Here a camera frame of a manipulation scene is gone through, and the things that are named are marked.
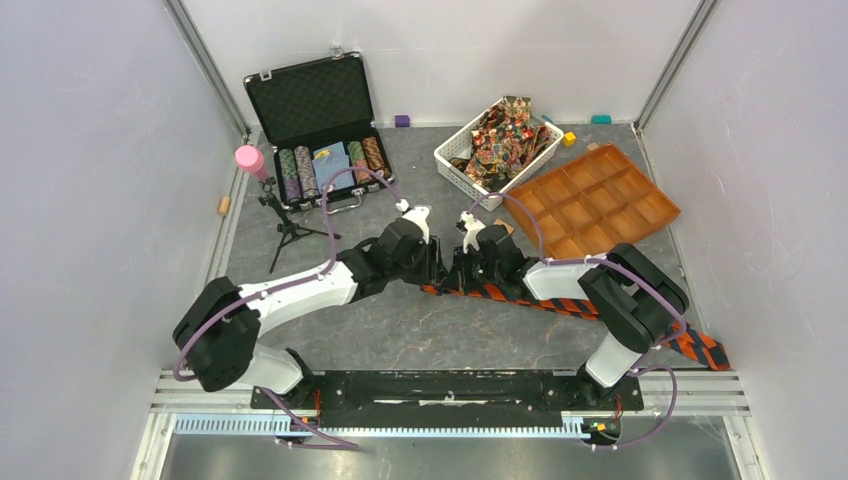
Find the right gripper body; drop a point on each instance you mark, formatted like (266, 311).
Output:
(472, 268)

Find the orange navy striped tie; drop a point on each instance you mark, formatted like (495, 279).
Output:
(692, 344)

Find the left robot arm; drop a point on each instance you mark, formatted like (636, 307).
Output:
(218, 335)

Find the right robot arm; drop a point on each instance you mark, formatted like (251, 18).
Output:
(635, 300)

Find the wooden compartment tray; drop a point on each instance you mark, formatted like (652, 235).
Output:
(590, 204)

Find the pink microphone on tripod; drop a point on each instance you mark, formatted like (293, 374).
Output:
(250, 160)

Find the teal block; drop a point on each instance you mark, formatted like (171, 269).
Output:
(601, 119)

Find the white plastic basket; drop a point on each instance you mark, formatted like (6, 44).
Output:
(460, 145)

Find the brown wooden block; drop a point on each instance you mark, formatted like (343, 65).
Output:
(502, 223)

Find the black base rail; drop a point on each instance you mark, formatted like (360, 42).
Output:
(456, 398)

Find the cork piece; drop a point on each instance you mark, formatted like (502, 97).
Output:
(224, 206)

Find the black poker chip case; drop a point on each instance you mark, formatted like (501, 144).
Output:
(316, 104)

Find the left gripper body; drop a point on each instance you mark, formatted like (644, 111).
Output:
(421, 267)

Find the patterned colourful ties pile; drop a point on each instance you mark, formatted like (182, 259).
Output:
(504, 142)

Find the small yellow cube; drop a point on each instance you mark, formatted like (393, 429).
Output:
(569, 138)

